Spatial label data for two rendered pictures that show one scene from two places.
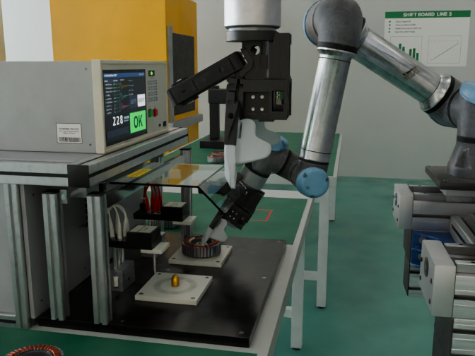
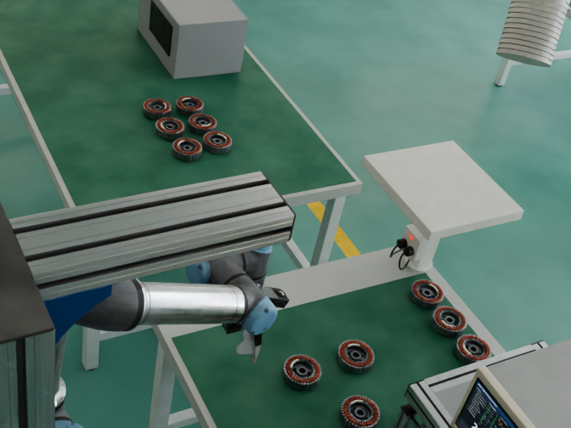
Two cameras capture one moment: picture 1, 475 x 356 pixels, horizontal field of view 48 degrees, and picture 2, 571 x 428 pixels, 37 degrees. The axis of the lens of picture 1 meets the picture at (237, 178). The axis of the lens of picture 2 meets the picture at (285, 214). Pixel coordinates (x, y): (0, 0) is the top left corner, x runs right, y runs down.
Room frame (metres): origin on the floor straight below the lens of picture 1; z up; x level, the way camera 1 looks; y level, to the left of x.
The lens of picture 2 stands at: (1.70, -0.98, 2.66)
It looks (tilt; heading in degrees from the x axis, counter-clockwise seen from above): 39 degrees down; 133
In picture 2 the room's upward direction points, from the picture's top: 13 degrees clockwise
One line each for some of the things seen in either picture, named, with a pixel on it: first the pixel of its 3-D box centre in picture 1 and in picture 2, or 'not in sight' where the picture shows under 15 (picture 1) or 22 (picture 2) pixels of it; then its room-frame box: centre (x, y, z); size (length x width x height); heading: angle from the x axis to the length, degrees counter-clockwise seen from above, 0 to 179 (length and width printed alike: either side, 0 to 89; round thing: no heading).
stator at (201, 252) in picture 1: (201, 246); not in sight; (1.47, 0.10, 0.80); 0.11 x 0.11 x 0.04
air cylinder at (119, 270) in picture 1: (119, 275); not in sight; (1.26, 0.29, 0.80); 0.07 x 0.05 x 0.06; 168
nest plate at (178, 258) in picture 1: (201, 254); not in sight; (1.47, 0.10, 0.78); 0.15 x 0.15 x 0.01; 78
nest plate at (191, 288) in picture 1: (175, 287); not in sight; (1.23, 0.15, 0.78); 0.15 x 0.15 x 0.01; 78
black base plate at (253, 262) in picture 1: (184, 275); not in sight; (1.36, 0.14, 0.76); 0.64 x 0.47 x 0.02; 168
